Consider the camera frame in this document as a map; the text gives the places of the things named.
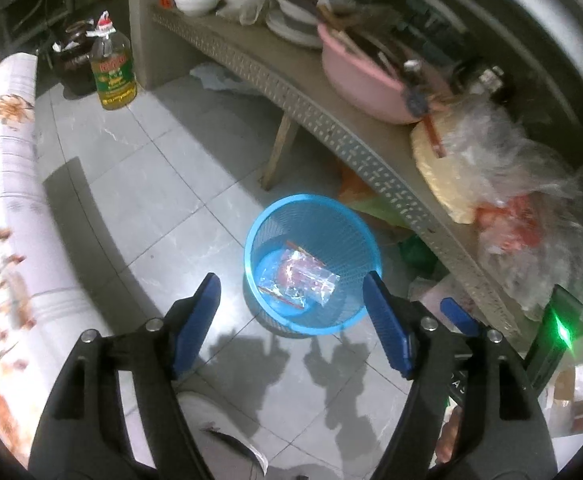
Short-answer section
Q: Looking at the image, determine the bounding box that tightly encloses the red-handled utensil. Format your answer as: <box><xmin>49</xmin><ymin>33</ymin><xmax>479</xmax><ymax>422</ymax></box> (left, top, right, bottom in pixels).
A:
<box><xmin>404</xmin><ymin>60</ymin><xmax>449</xmax><ymax>158</ymax></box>

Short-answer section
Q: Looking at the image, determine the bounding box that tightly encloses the clear plastic packet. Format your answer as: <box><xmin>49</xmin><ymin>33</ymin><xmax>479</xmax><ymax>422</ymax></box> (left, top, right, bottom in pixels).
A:
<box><xmin>256</xmin><ymin>247</ymin><xmax>341</xmax><ymax>308</ymax></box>

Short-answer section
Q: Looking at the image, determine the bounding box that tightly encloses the cooking oil bottle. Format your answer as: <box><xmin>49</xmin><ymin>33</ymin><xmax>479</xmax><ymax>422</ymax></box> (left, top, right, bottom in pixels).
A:
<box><xmin>90</xmin><ymin>10</ymin><xmax>138</xmax><ymax>111</ymax></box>

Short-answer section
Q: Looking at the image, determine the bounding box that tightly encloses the orange and green bag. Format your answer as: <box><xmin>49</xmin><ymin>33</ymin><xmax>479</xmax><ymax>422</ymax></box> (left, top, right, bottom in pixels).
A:
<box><xmin>339</xmin><ymin>165</ymin><xmax>412</xmax><ymax>231</ymax></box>

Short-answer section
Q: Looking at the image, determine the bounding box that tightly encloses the blue plastic mesh basket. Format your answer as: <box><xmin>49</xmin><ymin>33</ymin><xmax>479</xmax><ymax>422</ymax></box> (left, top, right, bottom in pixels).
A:
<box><xmin>244</xmin><ymin>192</ymin><xmax>383</xmax><ymax>338</ymax></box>

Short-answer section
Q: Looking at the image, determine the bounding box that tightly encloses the cardboard box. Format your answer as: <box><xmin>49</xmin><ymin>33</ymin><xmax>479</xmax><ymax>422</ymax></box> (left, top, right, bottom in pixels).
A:
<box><xmin>541</xmin><ymin>365</ymin><xmax>583</xmax><ymax>441</ymax></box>

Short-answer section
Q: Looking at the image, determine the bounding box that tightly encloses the clear bag of yellow flatbreads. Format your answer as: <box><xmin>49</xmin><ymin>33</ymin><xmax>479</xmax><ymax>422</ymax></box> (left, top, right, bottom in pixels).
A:
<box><xmin>410</xmin><ymin>95</ymin><xmax>537</xmax><ymax>226</ymax></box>

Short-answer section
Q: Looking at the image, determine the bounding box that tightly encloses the bundle of wooden chopsticks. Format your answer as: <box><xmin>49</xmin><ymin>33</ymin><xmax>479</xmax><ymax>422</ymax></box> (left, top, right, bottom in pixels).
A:
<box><xmin>316</xmin><ymin>2</ymin><xmax>397</xmax><ymax>61</ymax></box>

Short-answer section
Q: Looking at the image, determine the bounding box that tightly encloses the steel pot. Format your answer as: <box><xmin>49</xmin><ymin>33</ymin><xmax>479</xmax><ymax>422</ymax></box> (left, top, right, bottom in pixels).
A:
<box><xmin>451</xmin><ymin>57</ymin><xmax>517</xmax><ymax>106</ymax></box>

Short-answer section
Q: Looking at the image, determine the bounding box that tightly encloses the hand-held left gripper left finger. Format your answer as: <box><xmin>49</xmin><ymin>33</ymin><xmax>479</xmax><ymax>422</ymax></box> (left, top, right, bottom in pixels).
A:
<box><xmin>29</xmin><ymin>272</ymin><xmax>222</xmax><ymax>480</ymax></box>

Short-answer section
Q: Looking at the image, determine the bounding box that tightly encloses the green plastic bag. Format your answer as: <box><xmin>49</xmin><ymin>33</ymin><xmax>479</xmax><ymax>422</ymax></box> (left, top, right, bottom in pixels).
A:
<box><xmin>399</xmin><ymin>232</ymin><xmax>439</xmax><ymax>271</ymax></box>

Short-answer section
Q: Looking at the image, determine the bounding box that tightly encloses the floral tablecloth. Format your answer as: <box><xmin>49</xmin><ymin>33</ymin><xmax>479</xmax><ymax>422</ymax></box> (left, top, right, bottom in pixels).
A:
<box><xmin>0</xmin><ymin>52</ymin><xmax>137</xmax><ymax>466</ymax></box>

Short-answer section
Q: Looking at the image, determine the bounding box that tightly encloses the white bowl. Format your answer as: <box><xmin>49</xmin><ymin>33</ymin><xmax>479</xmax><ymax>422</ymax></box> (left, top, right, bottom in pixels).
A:
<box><xmin>173</xmin><ymin>0</ymin><xmax>222</xmax><ymax>17</ymax></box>

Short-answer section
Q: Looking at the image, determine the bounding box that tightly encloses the clear bag with red contents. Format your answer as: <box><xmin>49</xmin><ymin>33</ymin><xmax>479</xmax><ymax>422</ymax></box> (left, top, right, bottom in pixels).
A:
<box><xmin>474</xmin><ymin>160</ymin><xmax>583</xmax><ymax>311</ymax></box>

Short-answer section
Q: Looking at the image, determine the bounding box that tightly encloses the dark ceramic jar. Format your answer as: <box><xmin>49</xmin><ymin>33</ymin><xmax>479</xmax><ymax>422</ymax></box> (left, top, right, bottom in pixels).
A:
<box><xmin>52</xmin><ymin>20</ymin><xmax>97</xmax><ymax>96</ymax></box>

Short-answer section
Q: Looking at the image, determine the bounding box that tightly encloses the stack of white plates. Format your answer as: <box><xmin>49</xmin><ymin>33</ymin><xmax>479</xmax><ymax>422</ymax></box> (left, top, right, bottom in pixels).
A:
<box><xmin>266</xmin><ymin>0</ymin><xmax>332</xmax><ymax>50</ymax></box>

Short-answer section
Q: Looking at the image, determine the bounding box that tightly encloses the pink plastic basin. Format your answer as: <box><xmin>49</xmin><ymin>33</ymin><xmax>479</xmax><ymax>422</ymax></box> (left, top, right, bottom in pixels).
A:
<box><xmin>318</xmin><ymin>22</ymin><xmax>452</xmax><ymax>126</ymax></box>

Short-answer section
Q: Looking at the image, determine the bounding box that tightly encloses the wooden shelf leg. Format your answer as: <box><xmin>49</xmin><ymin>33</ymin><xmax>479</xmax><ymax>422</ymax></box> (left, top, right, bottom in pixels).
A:
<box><xmin>260</xmin><ymin>112</ymin><xmax>299</xmax><ymax>191</ymax></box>

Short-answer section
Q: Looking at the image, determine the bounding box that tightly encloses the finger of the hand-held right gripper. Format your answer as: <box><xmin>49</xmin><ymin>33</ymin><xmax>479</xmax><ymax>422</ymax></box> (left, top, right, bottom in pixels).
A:
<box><xmin>440</xmin><ymin>297</ymin><xmax>481</xmax><ymax>337</ymax></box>

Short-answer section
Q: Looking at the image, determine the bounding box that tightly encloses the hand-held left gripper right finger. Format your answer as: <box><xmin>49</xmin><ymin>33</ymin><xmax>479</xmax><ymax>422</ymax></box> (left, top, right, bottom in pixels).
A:
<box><xmin>362</xmin><ymin>271</ymin><xmax>559</xmax><ymax>480</ymax></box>

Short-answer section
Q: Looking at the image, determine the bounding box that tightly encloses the beige perforated shelf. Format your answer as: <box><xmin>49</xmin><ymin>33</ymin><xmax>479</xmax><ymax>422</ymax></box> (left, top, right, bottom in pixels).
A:
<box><xmin>149</xmin><ymin>5</ymin><xmax>537</xmax><ymax>356</ymax></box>

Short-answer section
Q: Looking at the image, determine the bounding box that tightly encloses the white rag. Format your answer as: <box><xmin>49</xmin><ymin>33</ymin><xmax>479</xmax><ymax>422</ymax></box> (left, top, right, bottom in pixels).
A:
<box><xmin>190</xmin><ymin>62</ymin><xmax>252</xmax><ymax>92</ymax></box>

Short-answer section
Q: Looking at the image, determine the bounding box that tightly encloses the pinkish paper sack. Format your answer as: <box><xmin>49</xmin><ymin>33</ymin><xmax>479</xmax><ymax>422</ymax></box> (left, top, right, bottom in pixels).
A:
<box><xmin>409</xmin><ymin>275</ymin><xmax>452</xmax><ymax>311</ymax></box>

